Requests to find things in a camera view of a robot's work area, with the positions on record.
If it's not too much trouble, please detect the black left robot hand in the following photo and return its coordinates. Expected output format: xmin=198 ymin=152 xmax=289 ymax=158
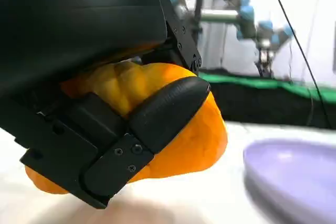
xmin=0 ymin=0 xmax=212 ymax=210

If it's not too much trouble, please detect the orange white toy bread roll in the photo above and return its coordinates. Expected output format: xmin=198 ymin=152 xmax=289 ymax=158
xmin=25 ymin=61 xmax=228 ymax=195

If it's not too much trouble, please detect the green cloth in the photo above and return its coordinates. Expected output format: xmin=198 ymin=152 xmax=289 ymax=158
xmin=198 ymin=68 xmax=336 ymax=104

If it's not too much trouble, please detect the lilac plate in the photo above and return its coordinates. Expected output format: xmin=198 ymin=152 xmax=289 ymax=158
xmin=243 ymin=137 xmax=336 ymax=222

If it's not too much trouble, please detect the thin black hanging cable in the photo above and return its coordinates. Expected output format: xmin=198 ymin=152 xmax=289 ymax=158
xmin=268 ymin=0 xmax=332 ymax=128

